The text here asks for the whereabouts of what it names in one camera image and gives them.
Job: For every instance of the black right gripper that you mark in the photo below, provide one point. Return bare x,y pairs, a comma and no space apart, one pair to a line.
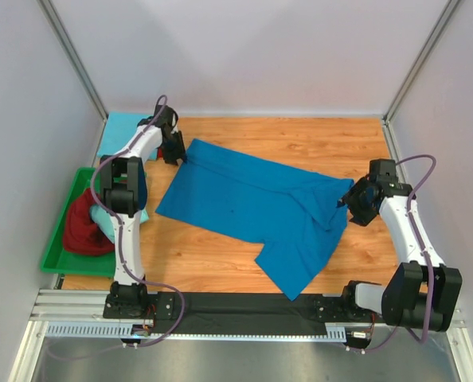
359,217

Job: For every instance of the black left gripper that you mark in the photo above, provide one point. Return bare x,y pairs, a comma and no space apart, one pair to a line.
179,153

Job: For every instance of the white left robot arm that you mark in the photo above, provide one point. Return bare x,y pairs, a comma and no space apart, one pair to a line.
123,194

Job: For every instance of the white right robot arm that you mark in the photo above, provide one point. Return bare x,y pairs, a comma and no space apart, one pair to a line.
423,292

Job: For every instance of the folded light blue t shirt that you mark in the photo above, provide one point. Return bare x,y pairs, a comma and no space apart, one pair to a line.
119,129

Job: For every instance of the mint green t shirt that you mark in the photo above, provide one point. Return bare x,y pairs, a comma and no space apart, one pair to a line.
108,227

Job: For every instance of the dark red t shirt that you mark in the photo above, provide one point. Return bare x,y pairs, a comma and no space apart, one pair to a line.
82,234

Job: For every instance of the green plastic bin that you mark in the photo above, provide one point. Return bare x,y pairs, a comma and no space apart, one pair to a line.
56,259

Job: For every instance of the right aluminium frame post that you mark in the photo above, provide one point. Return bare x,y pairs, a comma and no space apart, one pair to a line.
421,59

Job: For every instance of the aluminium frame post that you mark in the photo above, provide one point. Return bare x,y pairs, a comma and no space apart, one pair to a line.
421,59
62,35

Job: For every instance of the grey slotted cable duct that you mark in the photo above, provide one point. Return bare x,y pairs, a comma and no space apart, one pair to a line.
129,331

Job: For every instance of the left aluminium frame post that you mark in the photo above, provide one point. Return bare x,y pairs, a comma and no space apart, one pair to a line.
62,35

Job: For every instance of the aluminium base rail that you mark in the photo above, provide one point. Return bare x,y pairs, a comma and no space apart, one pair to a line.
54,304

